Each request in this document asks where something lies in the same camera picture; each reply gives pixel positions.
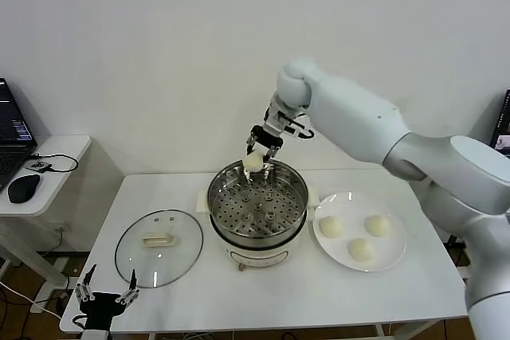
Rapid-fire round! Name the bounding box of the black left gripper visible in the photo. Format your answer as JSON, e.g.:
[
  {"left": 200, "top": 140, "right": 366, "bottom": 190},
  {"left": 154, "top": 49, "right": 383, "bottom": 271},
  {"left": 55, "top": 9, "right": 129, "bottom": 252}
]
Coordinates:
[{"left": 74, "top": 264, "right": 141, "bottom": 331}]

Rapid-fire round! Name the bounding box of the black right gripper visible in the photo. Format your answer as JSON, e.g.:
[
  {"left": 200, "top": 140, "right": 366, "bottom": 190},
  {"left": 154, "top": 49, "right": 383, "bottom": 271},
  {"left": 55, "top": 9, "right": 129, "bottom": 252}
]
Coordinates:
[{"left": 245, "top": 125, "right": 284, "bottom": 181}]

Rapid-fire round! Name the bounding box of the white steamed baozi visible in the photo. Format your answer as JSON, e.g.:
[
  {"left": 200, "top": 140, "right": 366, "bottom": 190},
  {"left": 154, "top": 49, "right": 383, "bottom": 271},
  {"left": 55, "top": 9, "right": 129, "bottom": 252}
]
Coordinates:
[
  {"left": 365, "top": 214, "right": 392, "bottom": 238},
  {"left": 347, "top": 237, "right": 376, "bottom": 264},
  {"left": 241, "top": 150, "right": 265, "bottom": 174},
  {"left": 319, "top": 216, "right": 344, "bottom": 240}
]

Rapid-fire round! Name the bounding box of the glass lid with cream handle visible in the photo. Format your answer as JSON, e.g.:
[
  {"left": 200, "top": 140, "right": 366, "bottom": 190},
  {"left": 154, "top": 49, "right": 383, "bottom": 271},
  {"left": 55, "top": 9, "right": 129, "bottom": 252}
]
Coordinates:
[{"left": 114, "top": 208, "right": 205, "bottom": 290}]

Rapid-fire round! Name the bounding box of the steel perforated steamer basket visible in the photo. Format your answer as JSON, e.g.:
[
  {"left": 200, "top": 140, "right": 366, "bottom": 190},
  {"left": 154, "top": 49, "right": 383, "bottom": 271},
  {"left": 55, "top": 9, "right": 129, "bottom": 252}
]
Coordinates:
[{"left": 206, "top": 158, "right": 310, "bottom": 240}]

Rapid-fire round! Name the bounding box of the white round plate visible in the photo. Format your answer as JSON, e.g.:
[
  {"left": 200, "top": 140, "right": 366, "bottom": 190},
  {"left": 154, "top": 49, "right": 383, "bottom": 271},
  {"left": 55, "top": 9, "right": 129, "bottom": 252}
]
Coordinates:
[{"left": 312, "top": 192, "right": 407, "bottom": 273}]

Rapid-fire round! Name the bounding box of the cream electric pot base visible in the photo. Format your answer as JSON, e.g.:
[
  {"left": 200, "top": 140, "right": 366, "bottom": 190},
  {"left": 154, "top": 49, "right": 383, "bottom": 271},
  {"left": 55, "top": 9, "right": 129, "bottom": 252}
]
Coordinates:
[{"left": 195, "top": 186, "right": 320, "bottom": 273}]

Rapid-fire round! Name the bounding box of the black computer mouse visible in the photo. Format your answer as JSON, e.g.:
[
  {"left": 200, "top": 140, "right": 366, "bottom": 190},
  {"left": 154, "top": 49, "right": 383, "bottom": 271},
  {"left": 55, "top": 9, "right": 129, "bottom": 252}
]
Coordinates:
[{"left": 8, "top": 174, "right": 43, "bottom": 205}]

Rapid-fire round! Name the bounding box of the white side table with mouse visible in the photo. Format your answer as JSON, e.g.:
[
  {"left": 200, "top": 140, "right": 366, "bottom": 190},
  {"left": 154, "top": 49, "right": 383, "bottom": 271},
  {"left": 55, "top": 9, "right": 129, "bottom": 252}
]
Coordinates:
[{"left": 0, "top": 135, "right": 124, "bottom": 293}]

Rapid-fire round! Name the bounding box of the black laptop with code screen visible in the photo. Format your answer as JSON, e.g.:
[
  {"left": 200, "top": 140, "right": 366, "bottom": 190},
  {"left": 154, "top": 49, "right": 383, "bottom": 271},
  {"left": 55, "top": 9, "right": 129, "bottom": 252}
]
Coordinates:
[{"left": 0, "top": 78, "right": 40, "bottom": 193}]

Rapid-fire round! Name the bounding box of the black laptop with video screen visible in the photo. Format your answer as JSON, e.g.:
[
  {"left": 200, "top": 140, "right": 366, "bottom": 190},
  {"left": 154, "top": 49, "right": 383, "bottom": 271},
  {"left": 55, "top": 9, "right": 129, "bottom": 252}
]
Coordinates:
[{"left": 492, "top": 88, "right": 510, "bottom": 158}]

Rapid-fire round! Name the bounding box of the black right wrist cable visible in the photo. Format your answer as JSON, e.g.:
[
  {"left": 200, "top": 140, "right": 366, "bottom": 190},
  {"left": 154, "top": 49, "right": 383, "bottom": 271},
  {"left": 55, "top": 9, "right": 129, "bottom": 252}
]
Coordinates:
[{"left": 293, "top": 114, "right": 316, "bottom": 142}]

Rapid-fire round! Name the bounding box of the white floor cable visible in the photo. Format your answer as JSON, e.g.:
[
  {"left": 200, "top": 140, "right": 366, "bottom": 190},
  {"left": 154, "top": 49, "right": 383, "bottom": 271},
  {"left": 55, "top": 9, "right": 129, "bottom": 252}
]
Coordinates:
[{"left": 0, "top": 279, "right": 65, "bottom": 322}]

